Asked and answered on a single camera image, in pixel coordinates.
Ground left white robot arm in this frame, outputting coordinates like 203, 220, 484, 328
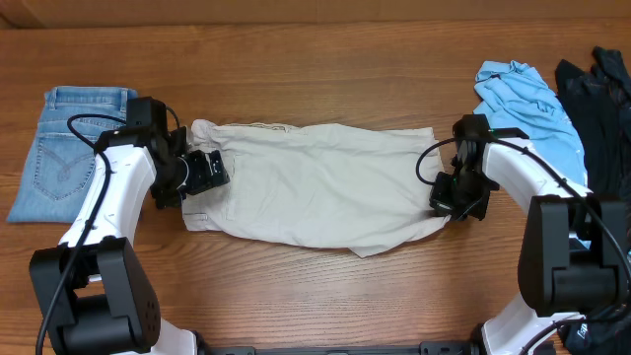
29, 128, 230, 354

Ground black aluminium frame rail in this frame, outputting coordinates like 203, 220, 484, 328
199, 341, 484, 355

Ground light blue shirt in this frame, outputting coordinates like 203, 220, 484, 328
473, 61, 588, 186

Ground beige cotton shorts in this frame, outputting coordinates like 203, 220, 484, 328
182, 119, 449, 257

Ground folded light blue jeans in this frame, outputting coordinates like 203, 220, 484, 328
7, 86, 138, 223

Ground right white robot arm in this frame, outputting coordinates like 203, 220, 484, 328
419, 116, 630, 354

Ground dark navy garment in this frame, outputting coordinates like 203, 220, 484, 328
554, 46, 631, 355

